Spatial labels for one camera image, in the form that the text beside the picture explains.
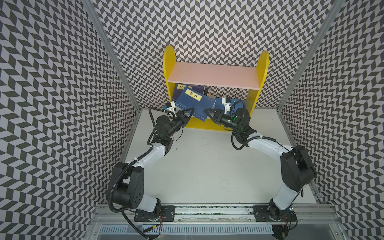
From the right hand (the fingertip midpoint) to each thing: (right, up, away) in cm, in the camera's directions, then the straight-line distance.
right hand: (205, 113), depth 77 cm
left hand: (-5, +2, 0) cm, 6 cm away
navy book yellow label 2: (-16, +16, +15) cm, 27 cm away
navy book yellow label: (-8, +8, +2) cm, 11 cm away
